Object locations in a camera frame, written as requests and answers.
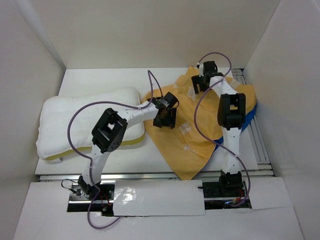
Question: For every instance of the orange pillowcase with blue back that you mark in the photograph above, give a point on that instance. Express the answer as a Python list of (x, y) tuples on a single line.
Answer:
[(188, 146)]

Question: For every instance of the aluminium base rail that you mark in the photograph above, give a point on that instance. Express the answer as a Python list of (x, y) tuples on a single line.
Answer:
[(152, 176)]

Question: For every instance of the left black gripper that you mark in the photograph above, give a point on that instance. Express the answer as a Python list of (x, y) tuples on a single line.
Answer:
[(170, 122)]

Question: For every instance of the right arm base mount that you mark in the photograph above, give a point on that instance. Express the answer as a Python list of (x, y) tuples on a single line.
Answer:
[(217, 199)]

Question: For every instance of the white pillow with yellow edge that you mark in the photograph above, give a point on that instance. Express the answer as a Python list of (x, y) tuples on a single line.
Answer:
[(56, 113)]

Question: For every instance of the aluminium side rail frame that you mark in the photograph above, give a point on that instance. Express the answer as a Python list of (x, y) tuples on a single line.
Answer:
[(260, 151)]

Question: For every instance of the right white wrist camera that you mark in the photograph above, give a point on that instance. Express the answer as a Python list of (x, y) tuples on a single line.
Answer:
[(199, 66)]

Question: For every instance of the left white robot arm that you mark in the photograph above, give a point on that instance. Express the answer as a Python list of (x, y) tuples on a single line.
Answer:
[(109, 131)]

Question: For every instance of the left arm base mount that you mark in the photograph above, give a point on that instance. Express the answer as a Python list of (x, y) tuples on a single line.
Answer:
[(79, 201)]

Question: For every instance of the white cover plate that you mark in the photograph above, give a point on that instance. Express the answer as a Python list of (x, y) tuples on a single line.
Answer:
[(146, 198)]

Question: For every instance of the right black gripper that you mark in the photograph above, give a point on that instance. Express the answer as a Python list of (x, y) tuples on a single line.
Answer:
[(197, 80)]

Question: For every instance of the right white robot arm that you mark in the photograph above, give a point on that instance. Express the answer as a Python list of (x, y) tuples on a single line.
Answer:
[(231, 115)]

